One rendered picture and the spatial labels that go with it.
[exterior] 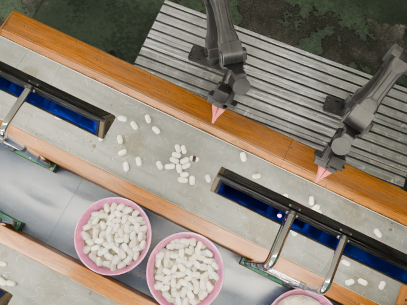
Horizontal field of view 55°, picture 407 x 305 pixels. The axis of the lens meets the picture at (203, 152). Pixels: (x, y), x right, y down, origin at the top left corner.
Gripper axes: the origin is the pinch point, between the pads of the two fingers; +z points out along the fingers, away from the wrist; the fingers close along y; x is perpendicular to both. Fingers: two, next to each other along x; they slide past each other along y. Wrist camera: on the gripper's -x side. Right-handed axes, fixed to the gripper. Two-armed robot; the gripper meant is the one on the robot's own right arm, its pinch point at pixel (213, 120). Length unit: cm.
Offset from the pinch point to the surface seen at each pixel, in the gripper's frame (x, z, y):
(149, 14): 115, -3, -74
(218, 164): 2.2, 15.8, 7.8
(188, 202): -9.3, 29.5, 3.9
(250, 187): -32.9, 0.7, 19.6
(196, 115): 8.6, 4.2, -7.7
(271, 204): -34.0, 2.3, 26.7
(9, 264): -39, 65, -42
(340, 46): 136, -29, 42
